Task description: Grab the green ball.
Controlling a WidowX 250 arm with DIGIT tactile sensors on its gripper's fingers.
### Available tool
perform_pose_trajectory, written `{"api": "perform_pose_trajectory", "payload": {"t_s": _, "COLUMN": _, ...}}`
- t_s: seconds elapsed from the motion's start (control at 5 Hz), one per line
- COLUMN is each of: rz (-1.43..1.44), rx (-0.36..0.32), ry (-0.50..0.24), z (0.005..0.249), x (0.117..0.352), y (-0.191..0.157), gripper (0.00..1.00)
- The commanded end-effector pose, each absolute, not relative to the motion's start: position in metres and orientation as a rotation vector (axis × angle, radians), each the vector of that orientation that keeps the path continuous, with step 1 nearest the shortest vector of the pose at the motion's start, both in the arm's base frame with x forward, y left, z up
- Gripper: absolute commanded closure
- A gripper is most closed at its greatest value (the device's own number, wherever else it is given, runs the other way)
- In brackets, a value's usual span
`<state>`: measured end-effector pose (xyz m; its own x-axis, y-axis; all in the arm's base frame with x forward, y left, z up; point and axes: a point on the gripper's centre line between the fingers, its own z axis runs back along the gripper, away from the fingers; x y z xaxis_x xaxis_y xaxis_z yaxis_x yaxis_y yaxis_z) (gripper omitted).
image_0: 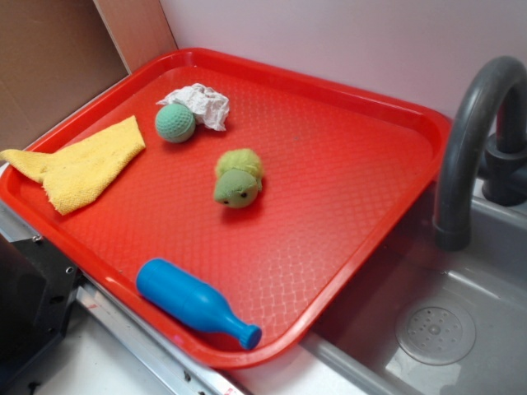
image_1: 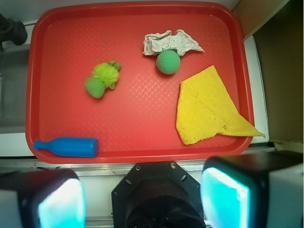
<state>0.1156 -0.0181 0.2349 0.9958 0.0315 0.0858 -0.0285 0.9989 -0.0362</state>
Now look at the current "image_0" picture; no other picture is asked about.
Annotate green dimpled ball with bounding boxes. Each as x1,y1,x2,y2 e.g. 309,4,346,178
155,104,196,143

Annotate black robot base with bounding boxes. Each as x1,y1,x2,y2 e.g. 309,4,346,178
1,237,80,393

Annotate grey toy faucet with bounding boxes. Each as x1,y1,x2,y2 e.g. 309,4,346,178
433,56,526,251

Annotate blue plastic bottle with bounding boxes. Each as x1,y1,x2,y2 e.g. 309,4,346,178
136,258,262,350

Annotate red plastic tray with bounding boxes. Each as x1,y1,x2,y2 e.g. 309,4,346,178
1,49,450,369

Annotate crumpled white paper towel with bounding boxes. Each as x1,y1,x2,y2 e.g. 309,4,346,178
156,83,230,132

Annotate brown cardboard panel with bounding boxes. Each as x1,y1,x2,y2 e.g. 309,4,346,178
1,1,177,149

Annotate sink drain strainer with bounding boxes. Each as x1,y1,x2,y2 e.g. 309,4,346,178
395,298,476,366

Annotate yellow cloth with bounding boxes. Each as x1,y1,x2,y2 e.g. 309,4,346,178
1,116,146,216

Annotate grey plastic sink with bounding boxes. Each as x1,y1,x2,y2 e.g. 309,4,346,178
303,188,526,394

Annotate green plush toy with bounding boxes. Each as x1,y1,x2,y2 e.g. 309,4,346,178
213,148,264,209

